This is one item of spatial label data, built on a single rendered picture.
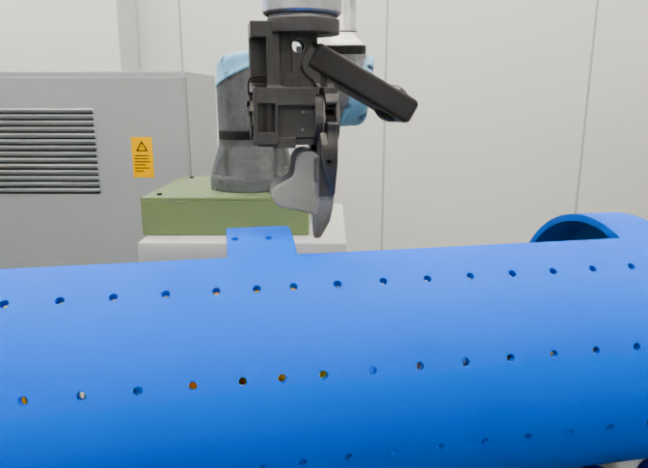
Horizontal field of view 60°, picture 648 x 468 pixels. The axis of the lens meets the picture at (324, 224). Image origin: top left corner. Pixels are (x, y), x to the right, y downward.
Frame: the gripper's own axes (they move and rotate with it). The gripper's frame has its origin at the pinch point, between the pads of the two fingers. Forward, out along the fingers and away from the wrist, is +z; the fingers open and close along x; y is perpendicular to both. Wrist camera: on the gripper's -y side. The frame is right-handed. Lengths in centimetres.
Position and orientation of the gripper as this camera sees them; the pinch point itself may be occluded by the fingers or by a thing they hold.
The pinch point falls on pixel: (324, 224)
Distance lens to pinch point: 58.1
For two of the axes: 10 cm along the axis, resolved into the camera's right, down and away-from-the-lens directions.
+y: -9.8, 0.4, -1.7
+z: 0.0, 9.7, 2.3
